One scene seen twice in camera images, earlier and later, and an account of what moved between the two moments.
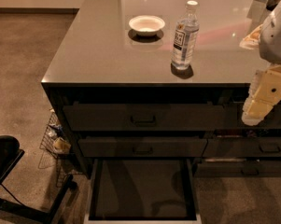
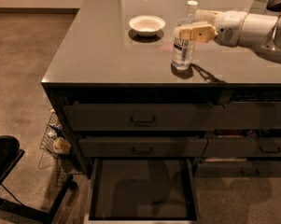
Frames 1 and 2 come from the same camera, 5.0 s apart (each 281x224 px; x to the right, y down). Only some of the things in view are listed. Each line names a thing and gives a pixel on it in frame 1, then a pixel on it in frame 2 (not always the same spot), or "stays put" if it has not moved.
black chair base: x=5 y=156 stays put
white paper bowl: x=147 y=24 stays put
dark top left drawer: x=145 y=117 stays put
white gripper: x=276 y=36 -> x=229 y=27
